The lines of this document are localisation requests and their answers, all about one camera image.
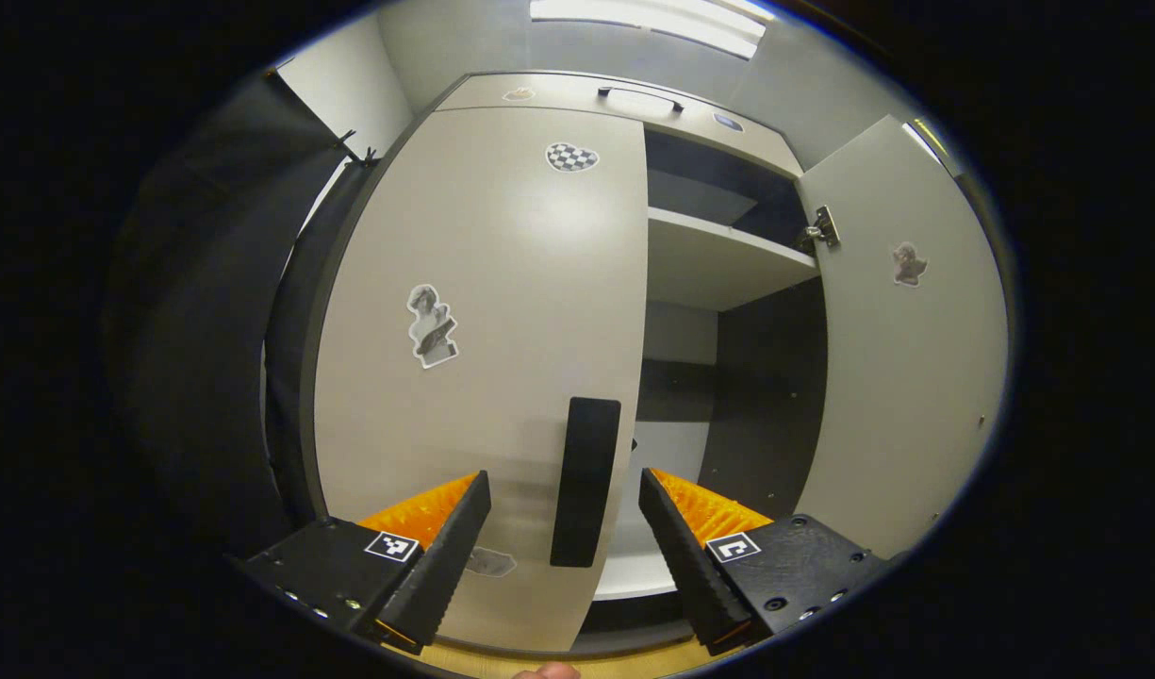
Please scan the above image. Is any long ceiling light panel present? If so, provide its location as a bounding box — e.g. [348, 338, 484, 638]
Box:
[530, 0, 768, 59]

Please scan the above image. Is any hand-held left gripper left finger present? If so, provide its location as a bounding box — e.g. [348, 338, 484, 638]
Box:
[233, 470, 493, 656]

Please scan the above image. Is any black backdrop cloth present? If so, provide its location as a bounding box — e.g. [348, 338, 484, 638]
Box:
[115, 71, 375, 557]

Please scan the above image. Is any beige cabinet door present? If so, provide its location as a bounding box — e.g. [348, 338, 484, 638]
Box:
[311, 106, 649, 654]
[794, 115, 1012, 562]

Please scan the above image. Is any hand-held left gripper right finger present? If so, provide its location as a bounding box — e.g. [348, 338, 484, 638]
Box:
[638, 467, 908, 658]

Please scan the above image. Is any beige double-door shoe cabinet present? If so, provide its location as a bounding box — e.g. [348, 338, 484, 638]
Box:
[299, 68, 833, 658]

